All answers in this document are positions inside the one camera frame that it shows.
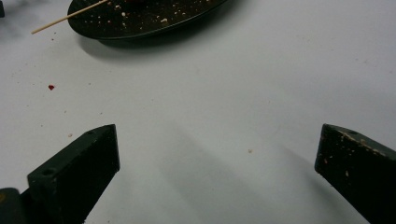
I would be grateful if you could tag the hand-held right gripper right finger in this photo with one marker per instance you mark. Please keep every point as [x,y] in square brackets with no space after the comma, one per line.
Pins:
[361,174]

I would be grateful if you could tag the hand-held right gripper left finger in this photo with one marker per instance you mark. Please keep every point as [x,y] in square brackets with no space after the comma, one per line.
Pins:
[77,174]

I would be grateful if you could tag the thin wooden skewer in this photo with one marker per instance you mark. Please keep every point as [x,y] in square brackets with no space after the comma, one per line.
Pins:
[62,19]

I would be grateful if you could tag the black round plate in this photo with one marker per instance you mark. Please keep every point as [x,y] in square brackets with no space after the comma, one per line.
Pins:
[146,25]

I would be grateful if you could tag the red fruit crumb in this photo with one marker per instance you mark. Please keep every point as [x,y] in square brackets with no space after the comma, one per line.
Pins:
[51,87]

